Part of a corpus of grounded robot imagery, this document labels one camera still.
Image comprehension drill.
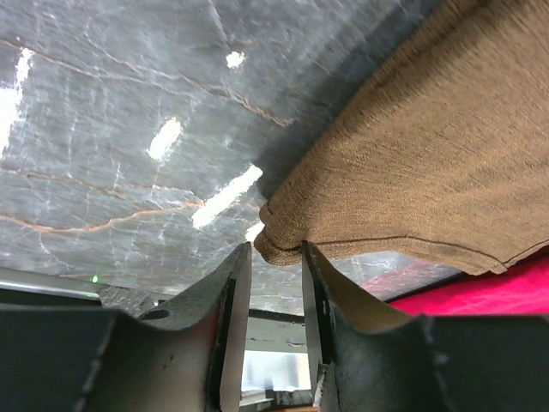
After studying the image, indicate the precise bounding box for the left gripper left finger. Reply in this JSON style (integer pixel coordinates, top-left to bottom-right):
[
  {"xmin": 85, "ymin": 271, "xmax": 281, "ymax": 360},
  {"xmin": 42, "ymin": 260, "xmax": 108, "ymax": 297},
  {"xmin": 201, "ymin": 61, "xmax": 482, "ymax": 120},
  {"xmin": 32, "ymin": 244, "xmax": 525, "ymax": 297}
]
[{"xmin": 1, "ymin": 243, "xmax": 251, "ymax": 411}]

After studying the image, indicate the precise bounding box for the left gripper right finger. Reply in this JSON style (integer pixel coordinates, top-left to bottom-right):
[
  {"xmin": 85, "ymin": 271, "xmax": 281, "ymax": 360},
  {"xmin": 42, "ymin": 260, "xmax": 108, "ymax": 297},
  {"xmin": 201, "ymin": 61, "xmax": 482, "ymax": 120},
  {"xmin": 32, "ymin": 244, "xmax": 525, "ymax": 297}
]
[{"xmin": 302, "ymin": 242, "xmax": 548, "ymax": 411}]

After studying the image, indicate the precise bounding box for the brown fabric napkin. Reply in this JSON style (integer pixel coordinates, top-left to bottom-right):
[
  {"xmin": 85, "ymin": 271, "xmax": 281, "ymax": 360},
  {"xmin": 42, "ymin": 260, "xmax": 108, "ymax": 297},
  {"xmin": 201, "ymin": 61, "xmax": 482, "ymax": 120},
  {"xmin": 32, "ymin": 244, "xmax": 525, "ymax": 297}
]
[{"xmin": 255, "ymin": 1, "xmax": 548, "ymax": 275}]

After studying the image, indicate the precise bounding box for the red folded cloth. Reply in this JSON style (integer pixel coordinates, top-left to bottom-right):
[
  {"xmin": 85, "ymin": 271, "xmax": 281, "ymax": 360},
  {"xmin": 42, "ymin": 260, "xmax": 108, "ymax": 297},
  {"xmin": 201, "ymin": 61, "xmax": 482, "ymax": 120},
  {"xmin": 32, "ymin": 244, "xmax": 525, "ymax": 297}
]
[{"xmin": 384, "ymin": 248, "xmax": 548, "ymax": 316}]

